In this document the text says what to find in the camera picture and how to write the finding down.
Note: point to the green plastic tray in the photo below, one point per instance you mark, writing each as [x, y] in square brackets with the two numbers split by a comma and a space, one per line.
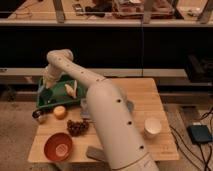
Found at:
[60, 97]

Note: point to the orange bowl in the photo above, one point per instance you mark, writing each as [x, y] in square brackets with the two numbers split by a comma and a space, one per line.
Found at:
[58, 147]

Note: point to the grey rectangular block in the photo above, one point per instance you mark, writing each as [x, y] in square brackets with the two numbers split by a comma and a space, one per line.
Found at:
[96, 154]

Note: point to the green sponge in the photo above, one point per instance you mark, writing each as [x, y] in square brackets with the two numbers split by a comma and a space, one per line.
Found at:
[45, 95]

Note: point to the metal measuring cup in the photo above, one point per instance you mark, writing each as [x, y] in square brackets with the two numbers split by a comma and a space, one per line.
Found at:
[39, 116]

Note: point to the beige covered gripper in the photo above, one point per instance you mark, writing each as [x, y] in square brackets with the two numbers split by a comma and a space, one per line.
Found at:
[51, 75]

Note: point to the blue grey cloth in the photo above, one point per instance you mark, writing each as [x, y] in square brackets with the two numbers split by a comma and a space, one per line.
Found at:
[84, 109]

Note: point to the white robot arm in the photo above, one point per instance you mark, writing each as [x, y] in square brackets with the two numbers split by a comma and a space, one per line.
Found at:
[123, 145]

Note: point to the black foot pedal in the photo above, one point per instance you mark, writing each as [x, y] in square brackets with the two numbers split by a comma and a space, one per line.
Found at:
[199, 134]

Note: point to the yellow round fruit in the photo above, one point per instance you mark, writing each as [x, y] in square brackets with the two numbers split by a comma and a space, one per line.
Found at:
[60, 112]

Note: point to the dark grape bunch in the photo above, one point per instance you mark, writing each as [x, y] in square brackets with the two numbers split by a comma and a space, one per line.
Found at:
[77, 128]

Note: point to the white paper cup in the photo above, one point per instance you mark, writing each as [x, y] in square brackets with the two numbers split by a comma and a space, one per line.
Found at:
[152, 127]

